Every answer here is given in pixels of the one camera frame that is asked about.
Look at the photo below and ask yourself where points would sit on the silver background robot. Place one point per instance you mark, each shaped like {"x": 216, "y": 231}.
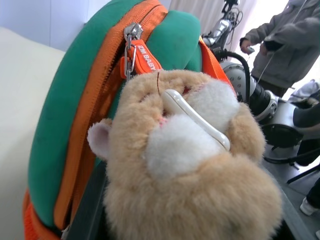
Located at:
{"x": 221, "y": 26}

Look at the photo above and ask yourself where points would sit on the person in grey jacket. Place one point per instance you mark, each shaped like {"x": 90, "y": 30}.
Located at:
{"x": 287, "y": 50}

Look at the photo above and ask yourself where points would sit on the orange and green backpack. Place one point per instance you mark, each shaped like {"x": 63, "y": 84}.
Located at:
{"x": 62, "y": 112}

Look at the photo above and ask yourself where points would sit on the white sneaker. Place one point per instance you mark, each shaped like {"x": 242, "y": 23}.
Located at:
{"x": 308, "y": 206}

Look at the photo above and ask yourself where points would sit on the orange rubber zipper pull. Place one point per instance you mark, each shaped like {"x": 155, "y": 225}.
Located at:
{"x": 146, "y": 58}

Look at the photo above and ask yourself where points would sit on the black tripod legs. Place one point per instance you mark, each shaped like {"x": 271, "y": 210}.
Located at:
{"x": 297, "y": 160}

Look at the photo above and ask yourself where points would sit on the small white handheld device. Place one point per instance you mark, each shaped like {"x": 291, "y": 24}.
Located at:
{"x": 249, "y": 49}

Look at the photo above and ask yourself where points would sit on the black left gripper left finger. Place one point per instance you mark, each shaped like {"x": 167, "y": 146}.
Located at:
{"x": 90, "y": 212}

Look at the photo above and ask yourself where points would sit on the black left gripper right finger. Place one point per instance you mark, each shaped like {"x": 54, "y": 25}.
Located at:
{"x": 292, "y": 220}

